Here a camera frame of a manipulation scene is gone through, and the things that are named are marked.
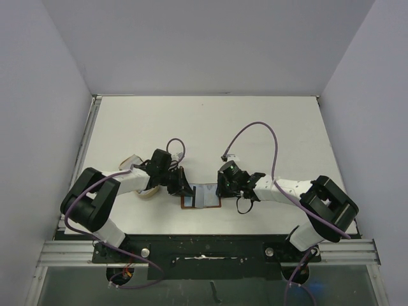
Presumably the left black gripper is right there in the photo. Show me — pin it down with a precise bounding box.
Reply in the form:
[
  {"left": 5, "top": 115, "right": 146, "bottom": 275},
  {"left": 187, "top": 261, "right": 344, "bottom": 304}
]
[{"left": 159, "top": 166, "right": 194, "bottom": 197}]

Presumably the brown leather card holder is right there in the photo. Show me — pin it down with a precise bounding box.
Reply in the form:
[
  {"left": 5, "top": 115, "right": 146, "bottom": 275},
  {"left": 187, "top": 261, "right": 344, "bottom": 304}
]
[{"left": 180, "top": 184, "right": 222, "bottom": 209}]

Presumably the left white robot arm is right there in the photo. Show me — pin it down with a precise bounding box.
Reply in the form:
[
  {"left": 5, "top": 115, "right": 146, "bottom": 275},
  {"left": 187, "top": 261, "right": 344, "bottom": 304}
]
[{"left": 60, "top": 149, "right": 194, "bottom": 262}]

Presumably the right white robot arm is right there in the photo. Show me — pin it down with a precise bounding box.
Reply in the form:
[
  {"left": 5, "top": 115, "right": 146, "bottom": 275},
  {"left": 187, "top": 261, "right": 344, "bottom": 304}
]
[{"left": 216, "top": 161, "right": 359, "bottom": 261}]

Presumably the beige card tray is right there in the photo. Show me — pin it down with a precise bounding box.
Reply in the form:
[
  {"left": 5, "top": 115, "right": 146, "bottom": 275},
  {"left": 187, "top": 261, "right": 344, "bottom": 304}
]
[{"left": 136, "top": 186, "right": 160, "bottom": 200}]

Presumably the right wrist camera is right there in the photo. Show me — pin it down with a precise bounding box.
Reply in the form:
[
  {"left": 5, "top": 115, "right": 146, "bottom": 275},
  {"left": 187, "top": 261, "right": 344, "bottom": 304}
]
[{"left": 221, "top": 154, "right": 240, "bottom": 163}]

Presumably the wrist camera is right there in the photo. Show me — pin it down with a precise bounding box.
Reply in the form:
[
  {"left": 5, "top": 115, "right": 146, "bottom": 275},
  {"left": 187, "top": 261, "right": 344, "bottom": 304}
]
[
  {"left": 171, "top": 152, "right": 185, "bottom": 162},
  {"left": 221, "top": 154, "right": 240, "bottom": 163}
]

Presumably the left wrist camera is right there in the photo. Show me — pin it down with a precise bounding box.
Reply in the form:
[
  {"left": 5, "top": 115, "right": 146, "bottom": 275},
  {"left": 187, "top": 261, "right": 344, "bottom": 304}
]
[{"left": 171, "top": 152, "right": 185, "bottom": 162}]

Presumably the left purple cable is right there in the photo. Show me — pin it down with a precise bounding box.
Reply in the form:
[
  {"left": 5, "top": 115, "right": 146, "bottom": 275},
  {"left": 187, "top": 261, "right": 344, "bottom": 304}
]
[{"left": 63, "top": 137, "right": 187, "bottom": 289}]

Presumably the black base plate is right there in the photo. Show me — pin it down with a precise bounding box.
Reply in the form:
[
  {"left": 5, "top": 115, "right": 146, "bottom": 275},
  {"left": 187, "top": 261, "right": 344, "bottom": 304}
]
[{"left": 92, "top": 235, "right": 321, "bottom": 284}]

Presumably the aluminium frame rail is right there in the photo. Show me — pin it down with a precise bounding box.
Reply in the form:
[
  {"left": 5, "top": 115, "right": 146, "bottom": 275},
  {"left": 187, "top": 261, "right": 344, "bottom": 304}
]
[{"left": 36, "top": 238, "right": 382, "bottom": 268}]

